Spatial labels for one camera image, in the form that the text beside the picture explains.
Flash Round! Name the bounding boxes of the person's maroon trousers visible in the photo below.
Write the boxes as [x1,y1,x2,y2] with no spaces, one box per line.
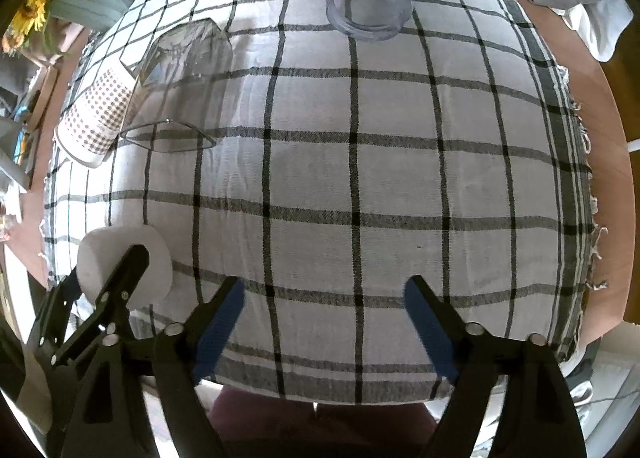
[206,385,441,458]

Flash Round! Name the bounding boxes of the sunflower bouquet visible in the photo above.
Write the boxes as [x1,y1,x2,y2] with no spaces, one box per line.
[1,0,66,56]

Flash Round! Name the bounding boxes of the checked tablecloth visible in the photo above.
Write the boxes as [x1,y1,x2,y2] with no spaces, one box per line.
[40,0,610,405]

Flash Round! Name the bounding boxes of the white cup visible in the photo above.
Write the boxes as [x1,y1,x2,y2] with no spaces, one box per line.
[76,224,174,310]

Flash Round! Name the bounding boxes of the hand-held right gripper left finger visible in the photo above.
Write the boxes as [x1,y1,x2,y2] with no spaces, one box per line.
[60,276,247,458]

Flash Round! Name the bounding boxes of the dotted paper cup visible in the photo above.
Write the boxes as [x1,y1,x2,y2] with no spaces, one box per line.
[53,63,137,169]

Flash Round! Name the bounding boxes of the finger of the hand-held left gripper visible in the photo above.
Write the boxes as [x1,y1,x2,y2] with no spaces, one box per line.
[50,244,152,369]
[26,274,83,356]

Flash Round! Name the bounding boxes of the clear glass cup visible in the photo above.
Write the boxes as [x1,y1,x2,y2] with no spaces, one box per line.
[118,19,235,154]

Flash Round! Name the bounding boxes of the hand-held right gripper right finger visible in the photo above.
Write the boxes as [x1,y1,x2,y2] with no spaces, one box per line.
[403,275,590,458]

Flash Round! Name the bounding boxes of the white cloth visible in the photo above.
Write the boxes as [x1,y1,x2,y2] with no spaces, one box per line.
[562,3,636,63]

